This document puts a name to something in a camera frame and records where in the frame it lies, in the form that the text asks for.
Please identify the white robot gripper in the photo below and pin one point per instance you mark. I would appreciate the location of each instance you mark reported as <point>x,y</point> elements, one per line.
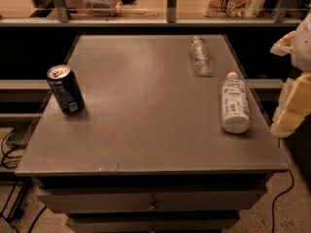
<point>302,49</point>

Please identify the blue pepsi can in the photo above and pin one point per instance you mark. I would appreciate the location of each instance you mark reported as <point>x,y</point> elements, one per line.
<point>63,83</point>

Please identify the white labelled plastic bottle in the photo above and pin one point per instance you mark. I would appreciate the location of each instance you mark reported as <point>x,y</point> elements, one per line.
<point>235,108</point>

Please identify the clear empty plastic bottle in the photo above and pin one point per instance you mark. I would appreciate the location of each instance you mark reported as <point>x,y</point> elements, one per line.
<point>200,57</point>

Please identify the colourful snack bag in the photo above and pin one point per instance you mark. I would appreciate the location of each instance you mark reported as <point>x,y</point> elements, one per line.
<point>233,8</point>

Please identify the grey drawer cabinet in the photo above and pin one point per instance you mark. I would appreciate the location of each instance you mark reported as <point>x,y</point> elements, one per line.
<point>148,153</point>

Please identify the clear plastic container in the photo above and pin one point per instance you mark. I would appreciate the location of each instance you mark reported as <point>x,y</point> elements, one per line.
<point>102,8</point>

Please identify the metal shelf rail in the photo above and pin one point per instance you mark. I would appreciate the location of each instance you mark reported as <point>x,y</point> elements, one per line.
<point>144,13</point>

